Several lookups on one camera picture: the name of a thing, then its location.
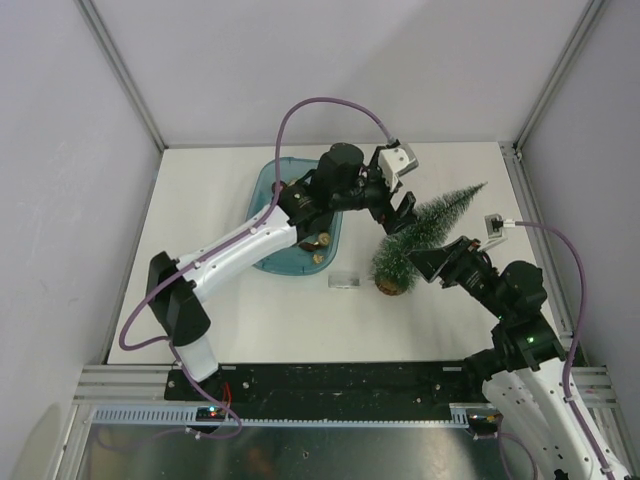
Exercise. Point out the gold glitter bauble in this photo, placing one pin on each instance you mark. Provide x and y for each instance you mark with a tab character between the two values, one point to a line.
323	240

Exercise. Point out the clear battery box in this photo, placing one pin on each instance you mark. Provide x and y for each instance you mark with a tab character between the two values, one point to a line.
342	280

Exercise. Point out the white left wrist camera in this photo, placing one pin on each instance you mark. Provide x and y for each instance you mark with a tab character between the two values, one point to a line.
395	162

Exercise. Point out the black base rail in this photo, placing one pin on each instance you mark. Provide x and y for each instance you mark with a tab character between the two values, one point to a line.
342	387

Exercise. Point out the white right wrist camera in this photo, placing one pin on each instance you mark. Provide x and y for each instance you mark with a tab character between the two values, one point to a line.
496	227

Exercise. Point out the grey slotted cable duct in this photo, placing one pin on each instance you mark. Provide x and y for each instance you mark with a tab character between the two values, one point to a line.
452	416

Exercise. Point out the teal plastic tray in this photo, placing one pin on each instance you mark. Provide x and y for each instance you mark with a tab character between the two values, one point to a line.
292	261

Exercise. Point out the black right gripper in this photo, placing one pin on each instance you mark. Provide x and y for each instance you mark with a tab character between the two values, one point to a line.
431	262

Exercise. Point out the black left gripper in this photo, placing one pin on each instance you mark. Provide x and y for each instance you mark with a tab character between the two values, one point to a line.
391	218

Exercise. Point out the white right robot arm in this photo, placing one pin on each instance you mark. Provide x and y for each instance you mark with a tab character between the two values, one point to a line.
525	375

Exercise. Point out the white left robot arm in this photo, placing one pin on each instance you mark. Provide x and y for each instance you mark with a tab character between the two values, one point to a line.
341	180

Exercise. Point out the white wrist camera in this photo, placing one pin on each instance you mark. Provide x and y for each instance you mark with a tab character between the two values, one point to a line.
496	227
395	162

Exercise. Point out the small green christmas tree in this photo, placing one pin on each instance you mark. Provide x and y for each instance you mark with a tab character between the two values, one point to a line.
390	269

